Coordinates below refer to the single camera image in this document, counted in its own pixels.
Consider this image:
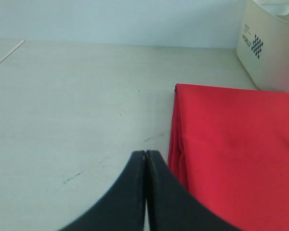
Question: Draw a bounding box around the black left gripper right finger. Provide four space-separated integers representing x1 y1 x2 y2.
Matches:
146 150 239 231

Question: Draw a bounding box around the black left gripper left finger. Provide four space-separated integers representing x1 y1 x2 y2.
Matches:
61 151 146 231

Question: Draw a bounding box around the red scalloped table cloth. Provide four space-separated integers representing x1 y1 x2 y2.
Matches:
168 84 289 231

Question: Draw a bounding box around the cream plastic storage bin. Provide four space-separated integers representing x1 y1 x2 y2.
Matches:
236 0 289 92

